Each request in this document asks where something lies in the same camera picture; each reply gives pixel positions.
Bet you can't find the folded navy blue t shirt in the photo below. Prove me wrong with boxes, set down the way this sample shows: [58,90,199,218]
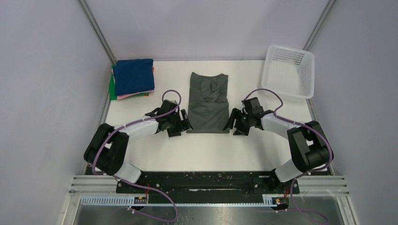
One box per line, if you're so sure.
[114,59,153,96]

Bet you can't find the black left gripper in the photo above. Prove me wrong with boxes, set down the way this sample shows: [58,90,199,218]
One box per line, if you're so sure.
[167,109,192,137]

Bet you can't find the white slotted cable duct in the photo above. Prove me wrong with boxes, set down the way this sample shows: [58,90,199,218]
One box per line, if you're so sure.
[80,195,278,207]

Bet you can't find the dark grey t shirt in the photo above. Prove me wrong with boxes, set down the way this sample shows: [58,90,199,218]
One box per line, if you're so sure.
[187,72,230,134]

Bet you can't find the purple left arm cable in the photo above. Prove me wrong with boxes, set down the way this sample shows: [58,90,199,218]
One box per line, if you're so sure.
[92,90,182,223]

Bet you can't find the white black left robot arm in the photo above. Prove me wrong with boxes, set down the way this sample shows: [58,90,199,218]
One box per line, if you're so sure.
[84,100,193,193]

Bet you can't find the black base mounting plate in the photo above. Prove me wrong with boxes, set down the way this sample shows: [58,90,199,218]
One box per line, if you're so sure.
[85,167,301,205]

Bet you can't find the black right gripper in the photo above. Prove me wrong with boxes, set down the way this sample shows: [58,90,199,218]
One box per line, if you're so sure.
[223,107,253,136]

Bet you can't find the grey aluminium frame post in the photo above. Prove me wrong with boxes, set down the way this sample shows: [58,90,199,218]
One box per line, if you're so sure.
[302,0,337,51]

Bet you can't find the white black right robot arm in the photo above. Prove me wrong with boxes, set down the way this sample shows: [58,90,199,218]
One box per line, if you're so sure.
[224,97,334,193]

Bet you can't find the left aluminium frame post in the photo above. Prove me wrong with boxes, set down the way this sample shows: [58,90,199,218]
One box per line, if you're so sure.
[77,0,117,64]

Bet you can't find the folded pink t shirt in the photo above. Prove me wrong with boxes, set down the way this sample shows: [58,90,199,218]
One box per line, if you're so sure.
[116,90,153,100]

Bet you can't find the white plastic basket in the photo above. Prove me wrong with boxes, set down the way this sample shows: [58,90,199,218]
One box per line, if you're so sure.
[261,45,315,100]

